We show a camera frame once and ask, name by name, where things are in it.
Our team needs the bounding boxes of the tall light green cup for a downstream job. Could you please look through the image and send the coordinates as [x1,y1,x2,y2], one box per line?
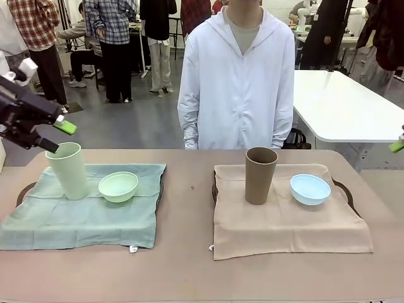
[45,142,90,201]

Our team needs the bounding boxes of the beige cloth mat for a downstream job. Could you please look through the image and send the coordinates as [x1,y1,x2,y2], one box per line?
[213,163,374,261]

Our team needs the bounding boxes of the tall brown cup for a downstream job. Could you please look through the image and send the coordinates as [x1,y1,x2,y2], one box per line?
[245,147,278,206]

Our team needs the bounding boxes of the white rounded table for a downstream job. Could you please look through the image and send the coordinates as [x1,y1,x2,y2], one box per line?
[292,69,404,145]

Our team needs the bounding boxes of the light blue bowl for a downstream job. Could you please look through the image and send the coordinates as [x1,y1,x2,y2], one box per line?
[290,174,331,206]

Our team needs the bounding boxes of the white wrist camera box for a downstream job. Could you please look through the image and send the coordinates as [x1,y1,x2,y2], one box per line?
[5,58,39,88]

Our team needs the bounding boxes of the person in white hoodie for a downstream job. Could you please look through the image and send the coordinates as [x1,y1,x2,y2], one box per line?
[177,6,296,151]

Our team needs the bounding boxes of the hanging dark clothing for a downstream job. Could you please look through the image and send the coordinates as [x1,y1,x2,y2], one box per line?
[356,0,404,95]

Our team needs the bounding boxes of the bystander in black coat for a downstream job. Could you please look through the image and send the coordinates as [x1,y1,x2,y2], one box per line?
[299,0,348,71]

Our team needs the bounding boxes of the bystander in blue plaid shirt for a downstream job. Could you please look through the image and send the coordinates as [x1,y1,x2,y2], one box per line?
[83,0,136,104]

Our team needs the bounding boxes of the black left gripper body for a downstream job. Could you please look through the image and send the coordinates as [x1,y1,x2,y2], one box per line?
[0,75,64,149]

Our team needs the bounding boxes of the figure in black top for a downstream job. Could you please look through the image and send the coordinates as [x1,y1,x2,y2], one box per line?
[140,0,177,93]

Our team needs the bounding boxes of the seated bystander in grey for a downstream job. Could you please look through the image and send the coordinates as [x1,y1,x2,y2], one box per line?
[58,3,102,88]

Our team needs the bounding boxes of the black backpack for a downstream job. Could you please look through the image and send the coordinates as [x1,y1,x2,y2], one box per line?
[282,128,312,150]

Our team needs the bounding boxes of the person's left forearm white sleeve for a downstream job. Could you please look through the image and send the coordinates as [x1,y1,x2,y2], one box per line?
[271,110,294,150]

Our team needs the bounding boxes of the bystander in dark red plaid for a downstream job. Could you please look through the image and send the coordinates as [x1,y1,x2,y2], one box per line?
[181,0,211,42]

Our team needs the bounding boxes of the dark brown handled tray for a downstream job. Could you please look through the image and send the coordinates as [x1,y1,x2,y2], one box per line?
[16,172,167,209]
[211,176,364,219]

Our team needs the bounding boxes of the light green bowl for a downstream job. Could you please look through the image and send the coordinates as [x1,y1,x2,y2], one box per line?
[98,172,139,203]

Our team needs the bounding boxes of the person's right forearm white sleeve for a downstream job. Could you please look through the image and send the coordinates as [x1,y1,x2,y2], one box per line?
[178,107,200,150]

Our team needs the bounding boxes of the bystander in red top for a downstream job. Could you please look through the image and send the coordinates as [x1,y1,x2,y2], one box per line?
[211,0,230,14]

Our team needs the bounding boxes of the bystander in red plaid shirt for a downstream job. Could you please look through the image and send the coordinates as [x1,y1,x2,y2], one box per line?
[8,0,69,108]

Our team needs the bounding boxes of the green cloth mat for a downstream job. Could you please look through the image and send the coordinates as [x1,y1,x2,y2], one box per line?
[0,163,167,253]

